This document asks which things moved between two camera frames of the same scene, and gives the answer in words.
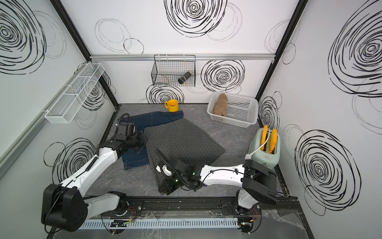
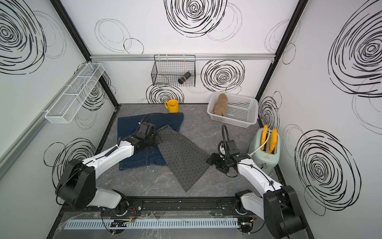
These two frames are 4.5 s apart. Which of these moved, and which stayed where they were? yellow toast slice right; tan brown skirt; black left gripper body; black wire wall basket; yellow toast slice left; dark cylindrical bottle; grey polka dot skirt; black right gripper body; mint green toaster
Moved: black right gripper body; black left gripper body; grey polka dot skirt
Stayed: yellow toast slice left; black wire wall basket; yellow toast slice right; mint green toaster; tan brown skirt; dark cylindrical bottle
